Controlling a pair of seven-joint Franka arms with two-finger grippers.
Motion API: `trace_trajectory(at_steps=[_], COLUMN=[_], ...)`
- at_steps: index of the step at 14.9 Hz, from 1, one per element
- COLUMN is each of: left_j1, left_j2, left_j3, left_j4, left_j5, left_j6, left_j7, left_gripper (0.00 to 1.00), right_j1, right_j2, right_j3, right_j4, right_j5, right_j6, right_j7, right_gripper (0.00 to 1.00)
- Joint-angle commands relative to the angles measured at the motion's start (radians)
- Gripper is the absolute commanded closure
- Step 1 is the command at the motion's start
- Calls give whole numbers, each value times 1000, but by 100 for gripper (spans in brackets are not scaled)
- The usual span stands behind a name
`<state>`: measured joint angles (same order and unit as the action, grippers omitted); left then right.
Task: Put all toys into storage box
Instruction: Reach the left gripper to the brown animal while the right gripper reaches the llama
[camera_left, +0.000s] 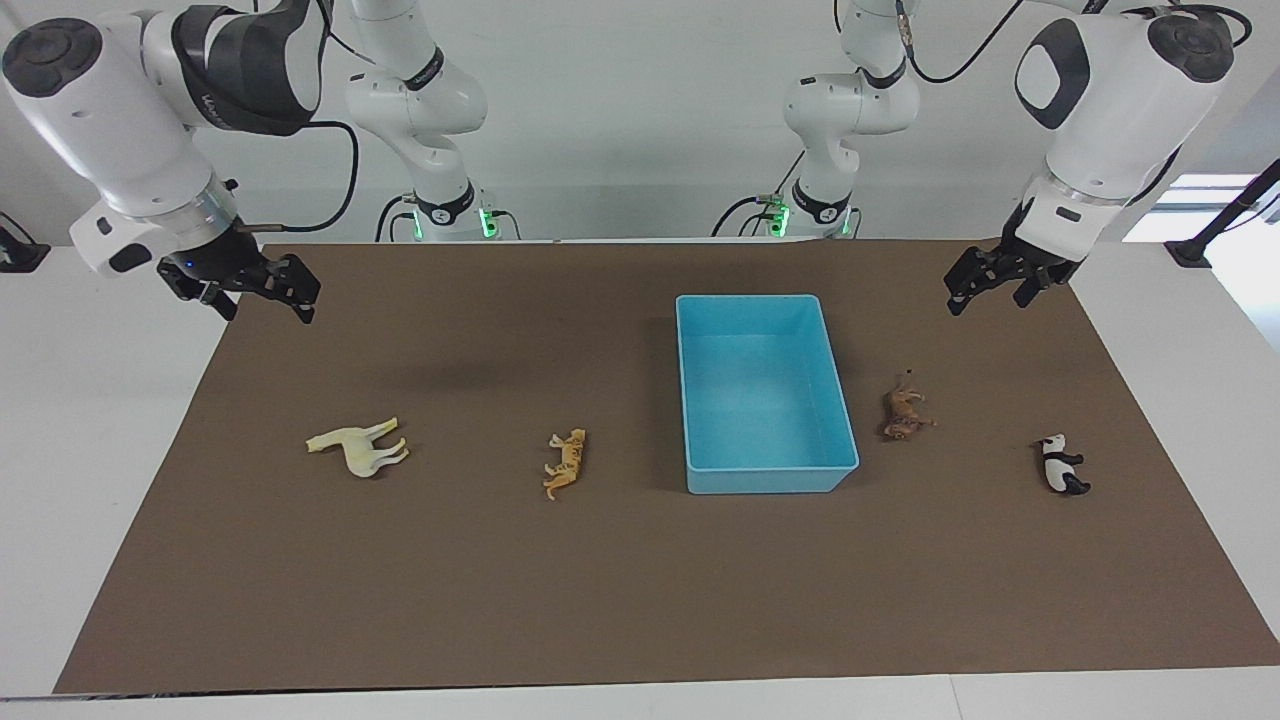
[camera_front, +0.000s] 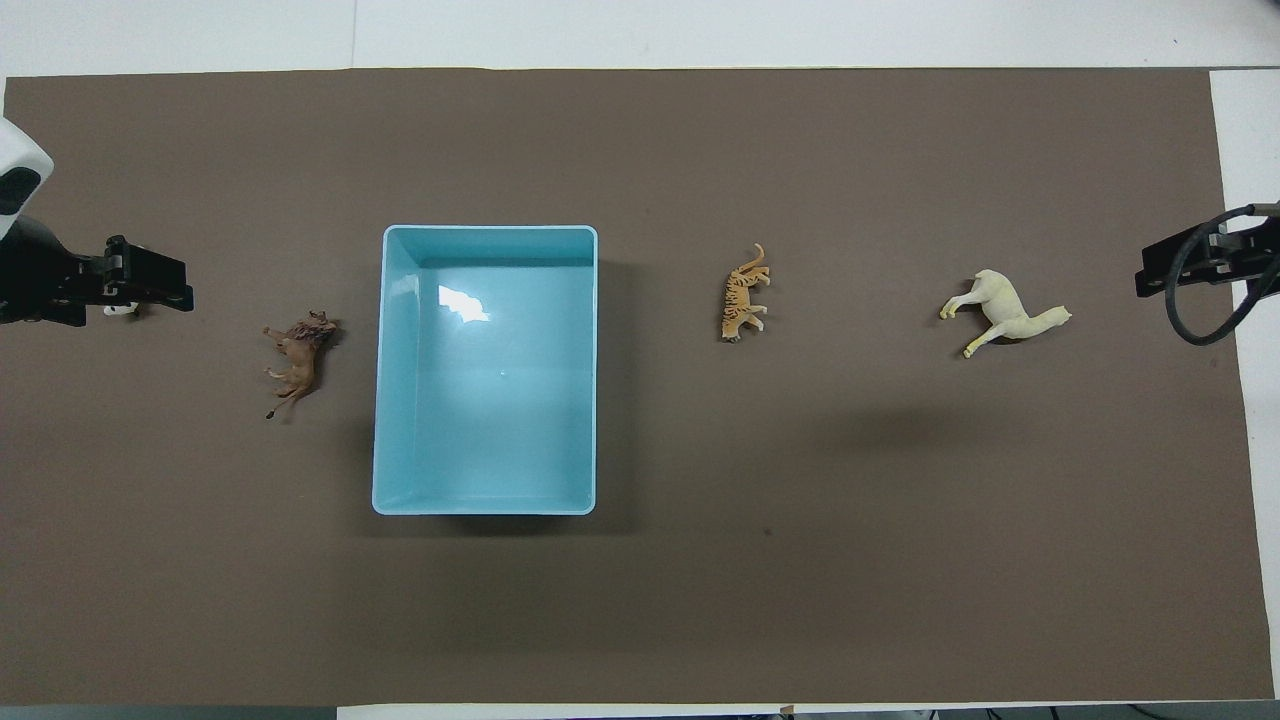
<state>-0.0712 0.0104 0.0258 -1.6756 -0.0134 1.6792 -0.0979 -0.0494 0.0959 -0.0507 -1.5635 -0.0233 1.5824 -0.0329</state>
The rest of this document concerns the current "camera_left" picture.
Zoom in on brown lion toy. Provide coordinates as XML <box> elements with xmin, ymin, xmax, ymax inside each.
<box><xmin>880</xmin><ymin>369</ymin><xmax>939</xmax><ymax>442</ymax></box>

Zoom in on cream horse toy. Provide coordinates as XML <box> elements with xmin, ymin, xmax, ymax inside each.
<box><xmin>305</xmin><ymin>416</ymin><xmax>411</xmax><ymax>479</ymax></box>

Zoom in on black and white panda toy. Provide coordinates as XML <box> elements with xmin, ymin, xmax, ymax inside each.
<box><xmin>1033</xmin><ymin>433</ymin><xmax>1093</xmax><ymax>498</ymax></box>

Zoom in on orange tiger toy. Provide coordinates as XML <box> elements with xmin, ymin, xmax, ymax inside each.
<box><xmin>542</xmin><ymin>428</ymin><xmax>588</xmax><ymax>502</ymax></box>

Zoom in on light blue plastic storage box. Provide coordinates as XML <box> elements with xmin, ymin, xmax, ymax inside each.
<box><xmin>675</xmin><ymin>293</ymin><xmax>861</xmax><ymax>496</ymax></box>

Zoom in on black clamp stand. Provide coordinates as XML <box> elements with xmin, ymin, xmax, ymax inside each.
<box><xmin>1164</xmin><ymin>157</ymin><xmax>1280</xmax><ymax>270</ymax></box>

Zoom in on brown table mat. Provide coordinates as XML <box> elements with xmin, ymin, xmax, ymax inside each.
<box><xmin>52</xmin><ymin>238</ymin><xmax>1280</xmax><ymax>695</ymax></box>

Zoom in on black right arm base cables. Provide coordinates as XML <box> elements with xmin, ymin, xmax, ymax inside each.
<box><xmin>374</xmin><ymin>194</ymin><xmax>417</xmax><ymax>244</ymax></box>

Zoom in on black arm base cables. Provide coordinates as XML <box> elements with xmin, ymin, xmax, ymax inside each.
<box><xmin>711</xmin><ymin>150</ymin><xmax>807</xmax><ymax>239</ymax></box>
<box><xmin>374</xmin><ymin>194</ymin><xmax>417</xmax><ymax>244</ymax></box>

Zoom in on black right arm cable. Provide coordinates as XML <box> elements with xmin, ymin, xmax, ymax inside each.
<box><xmin>240</xmin><ymin>0</ymin><xmax>377</xmax><ymax>234</ymax></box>

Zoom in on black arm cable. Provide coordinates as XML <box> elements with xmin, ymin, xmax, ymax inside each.
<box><xmin>240</xmin><ymin>0</ymin><xmax>377</xmax><ymax>234</ymax></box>
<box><xmin>895</xmin><ymin>0</ymin><xmax>1029</xmax><ymax>86</ymax></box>

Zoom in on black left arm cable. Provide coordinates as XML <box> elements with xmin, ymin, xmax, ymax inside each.
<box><xmin>895</xmin><ymin>0</ymin><xmax>1029</xmax><ymax>86</ymax></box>

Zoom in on black left arm base cables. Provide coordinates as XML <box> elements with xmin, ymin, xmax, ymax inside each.
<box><xmin>711</xmin><ymin>150</ymin><xmax>807</xmax><ymax>239</ymax></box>

